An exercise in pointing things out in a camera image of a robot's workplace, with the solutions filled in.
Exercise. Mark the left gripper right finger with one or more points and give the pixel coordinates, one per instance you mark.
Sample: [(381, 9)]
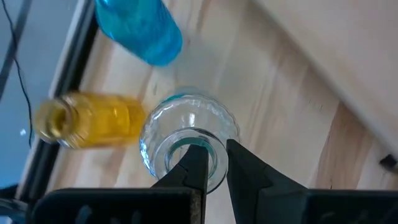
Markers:
[(248, 193)]

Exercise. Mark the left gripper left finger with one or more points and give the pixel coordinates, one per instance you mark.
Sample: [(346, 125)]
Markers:
[(186, 180)]

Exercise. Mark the clear round-bodied glass vase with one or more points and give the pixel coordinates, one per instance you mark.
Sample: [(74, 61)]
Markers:
[(186, 115)]

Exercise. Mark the amber narrow-neck glass vase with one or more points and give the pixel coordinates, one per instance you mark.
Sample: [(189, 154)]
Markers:
[(99, 121)]

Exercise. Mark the teal diamond-pattern glass vase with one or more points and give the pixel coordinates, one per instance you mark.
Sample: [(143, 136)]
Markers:
[(140, 28)]

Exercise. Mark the small white scrap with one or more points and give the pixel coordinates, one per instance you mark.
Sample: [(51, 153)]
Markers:
[(23, 132)]

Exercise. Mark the black floor tape strip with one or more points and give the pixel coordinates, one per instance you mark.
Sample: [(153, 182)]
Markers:
[(14, 46)]

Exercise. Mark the black aluminium table frame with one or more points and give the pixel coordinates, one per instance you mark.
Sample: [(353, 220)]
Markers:
[(74, 67)]

